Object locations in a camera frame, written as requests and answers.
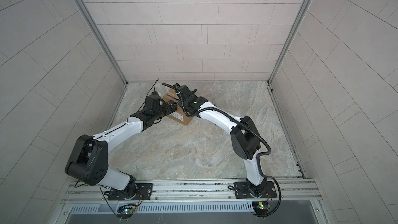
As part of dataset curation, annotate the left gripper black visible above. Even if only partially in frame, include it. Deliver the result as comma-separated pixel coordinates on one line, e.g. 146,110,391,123
151,100,178,121

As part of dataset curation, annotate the brown cardboard express box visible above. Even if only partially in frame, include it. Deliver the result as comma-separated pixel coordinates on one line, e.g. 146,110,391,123
162,89,192,125

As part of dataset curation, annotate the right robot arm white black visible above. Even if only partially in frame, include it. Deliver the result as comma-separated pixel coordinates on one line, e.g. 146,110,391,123
170,83,272,198

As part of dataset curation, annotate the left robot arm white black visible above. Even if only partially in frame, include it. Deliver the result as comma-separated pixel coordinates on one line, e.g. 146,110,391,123
65,92,177,199

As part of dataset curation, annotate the left green circuit board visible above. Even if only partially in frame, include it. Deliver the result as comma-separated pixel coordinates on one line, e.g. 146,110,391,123
118,203,137,215

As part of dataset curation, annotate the green circuit board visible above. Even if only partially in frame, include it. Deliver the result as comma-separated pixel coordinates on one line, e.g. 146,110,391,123
118,203,137,215
252,201,270,217

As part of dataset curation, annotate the white ventilation grille strip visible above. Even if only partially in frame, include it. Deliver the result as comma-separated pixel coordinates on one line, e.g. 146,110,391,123
70,201,254,214

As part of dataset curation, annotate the right green circuit board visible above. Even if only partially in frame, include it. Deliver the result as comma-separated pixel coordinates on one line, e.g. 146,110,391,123
252,201,270,217

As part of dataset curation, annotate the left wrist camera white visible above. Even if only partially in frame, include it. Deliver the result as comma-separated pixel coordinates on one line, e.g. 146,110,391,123
150,91,159,96

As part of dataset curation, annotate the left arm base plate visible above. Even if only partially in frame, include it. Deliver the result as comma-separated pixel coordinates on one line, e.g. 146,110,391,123
104,183,153,201

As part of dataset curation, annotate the black corrugated cable conduit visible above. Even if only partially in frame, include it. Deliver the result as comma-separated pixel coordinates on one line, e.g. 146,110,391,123
161,82,282,218

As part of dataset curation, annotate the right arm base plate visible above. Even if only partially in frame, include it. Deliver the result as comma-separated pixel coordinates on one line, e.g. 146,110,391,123
232,179,278,199

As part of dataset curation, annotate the left aluminium corner post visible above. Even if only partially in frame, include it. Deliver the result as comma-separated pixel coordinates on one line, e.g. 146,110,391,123
60,0,128,85

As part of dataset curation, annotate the aluminium corner post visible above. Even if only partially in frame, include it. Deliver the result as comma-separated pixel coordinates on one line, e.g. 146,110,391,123
268,0,324,84
60,0,128,85

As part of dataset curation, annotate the aluminium mounting rail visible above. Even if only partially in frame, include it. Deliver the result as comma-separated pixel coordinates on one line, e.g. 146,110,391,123
61,177,321,204

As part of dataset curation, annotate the right aluminium corner post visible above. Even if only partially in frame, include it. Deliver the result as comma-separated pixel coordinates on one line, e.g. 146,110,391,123
268,0,324,84

